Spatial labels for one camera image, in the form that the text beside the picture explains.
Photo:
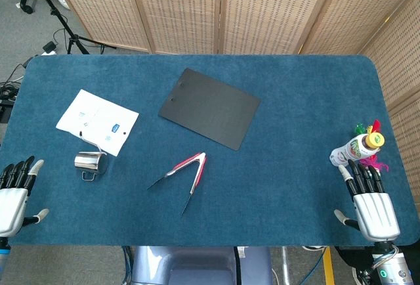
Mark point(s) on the metal table leg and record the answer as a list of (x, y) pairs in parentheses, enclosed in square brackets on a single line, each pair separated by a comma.
[(285, 263)]

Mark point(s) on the black clipboard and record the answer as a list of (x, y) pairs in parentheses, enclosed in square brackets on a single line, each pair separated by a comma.
[(210, 109)]

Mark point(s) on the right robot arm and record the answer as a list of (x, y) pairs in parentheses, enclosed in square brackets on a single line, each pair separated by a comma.
[(390, 267)]

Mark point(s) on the black power adapter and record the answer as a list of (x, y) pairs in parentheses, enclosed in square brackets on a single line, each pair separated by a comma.
[(49, 47)]

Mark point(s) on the colourful feather shuttlecock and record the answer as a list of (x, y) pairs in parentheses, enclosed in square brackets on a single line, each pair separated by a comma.
[(376, 124)]

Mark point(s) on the drink bottle yellow cap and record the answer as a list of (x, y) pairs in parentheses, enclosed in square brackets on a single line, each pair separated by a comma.
[(352, 149)]

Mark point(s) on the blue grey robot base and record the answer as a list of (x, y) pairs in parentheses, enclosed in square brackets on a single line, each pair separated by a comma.
[(197, 265)]

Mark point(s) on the wicker folding screen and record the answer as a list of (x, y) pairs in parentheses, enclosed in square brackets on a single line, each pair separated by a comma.
[(183, 9)]

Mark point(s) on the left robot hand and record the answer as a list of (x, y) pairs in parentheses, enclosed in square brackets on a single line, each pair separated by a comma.
[(11, 206)]

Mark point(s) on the black floor equipment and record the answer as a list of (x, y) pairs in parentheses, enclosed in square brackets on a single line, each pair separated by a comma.
[(5, 98)]

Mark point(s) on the black tripod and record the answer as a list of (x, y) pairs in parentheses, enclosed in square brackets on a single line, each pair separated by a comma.
[(70, 33)]

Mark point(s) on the white paper packet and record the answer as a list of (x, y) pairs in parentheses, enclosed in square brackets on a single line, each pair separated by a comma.
[(98, 121)]

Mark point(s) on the steel milk pitcher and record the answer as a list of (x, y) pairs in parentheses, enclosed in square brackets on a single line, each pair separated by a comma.
[(90, 163)]

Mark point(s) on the blue table mat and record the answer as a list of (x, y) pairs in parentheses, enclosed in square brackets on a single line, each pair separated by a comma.
[(262, 193)]

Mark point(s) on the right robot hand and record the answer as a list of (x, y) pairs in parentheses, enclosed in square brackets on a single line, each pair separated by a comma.
[(374, 214)]

